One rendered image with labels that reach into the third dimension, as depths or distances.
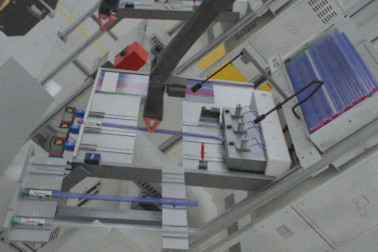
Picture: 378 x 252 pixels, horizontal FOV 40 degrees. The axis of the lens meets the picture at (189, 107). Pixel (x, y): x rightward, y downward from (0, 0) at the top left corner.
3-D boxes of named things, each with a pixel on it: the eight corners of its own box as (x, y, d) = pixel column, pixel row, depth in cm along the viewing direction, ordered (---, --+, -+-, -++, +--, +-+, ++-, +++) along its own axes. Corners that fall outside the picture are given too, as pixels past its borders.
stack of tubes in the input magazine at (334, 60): (309, 132, 175) (379, 86, 166) (284, 64, 219) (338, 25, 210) (329, 154, 180) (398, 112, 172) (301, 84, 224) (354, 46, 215)
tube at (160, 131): (77, 123, 179) (77, 120, 179) (78, 121, 180) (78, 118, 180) (221, 140, 183) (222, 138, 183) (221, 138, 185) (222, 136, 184)
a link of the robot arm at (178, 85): (154, 56, 169) (153, 75, 163) (189, 60, 170) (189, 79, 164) (151, 81, 178) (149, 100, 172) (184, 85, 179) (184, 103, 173)
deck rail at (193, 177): (71, 175, 179) (71, 161, 176) (72, 171, 181) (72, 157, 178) (273, 193, 185) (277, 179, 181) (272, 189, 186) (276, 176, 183)
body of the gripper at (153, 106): (163, 105, 182) (165, 86, 179) (162, 121, 174) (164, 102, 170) (144, 103, 182) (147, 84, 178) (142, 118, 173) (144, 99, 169)
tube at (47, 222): (13, 224, 139) (13, 221, 138) (14, 220, 140) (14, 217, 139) (200, 234, 144) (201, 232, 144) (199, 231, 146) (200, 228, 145)
